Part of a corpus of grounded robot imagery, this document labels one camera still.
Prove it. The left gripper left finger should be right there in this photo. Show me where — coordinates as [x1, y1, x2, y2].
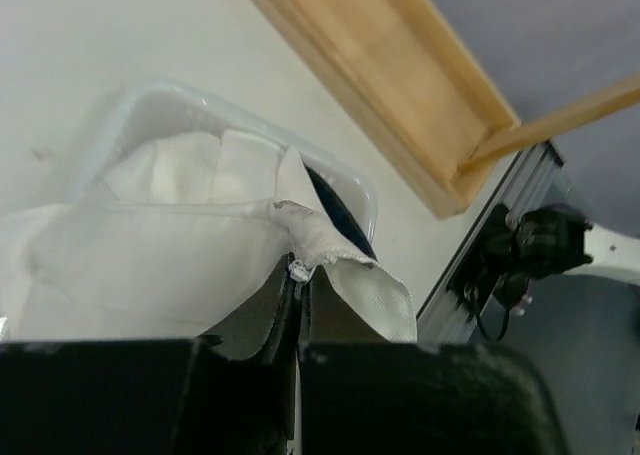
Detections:
[203, 257, 300, 454]

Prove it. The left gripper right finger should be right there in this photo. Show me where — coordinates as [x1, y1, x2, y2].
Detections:
[298, 272, 390, 454]

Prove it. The dark denim skirt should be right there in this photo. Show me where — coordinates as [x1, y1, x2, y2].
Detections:
[305, 166, 377, 259]

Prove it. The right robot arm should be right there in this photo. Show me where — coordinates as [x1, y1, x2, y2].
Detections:
[515, 206, 639, 286]

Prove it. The white plastic basket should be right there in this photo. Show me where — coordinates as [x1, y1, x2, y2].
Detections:
[60, 79, 377, 246]

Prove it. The wooden clothes rack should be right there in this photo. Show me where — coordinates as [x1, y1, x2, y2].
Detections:
[251, 0, 639, 219]

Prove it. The aluminium frame rail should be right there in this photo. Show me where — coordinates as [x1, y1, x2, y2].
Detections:
[417, 142, 563, 343]

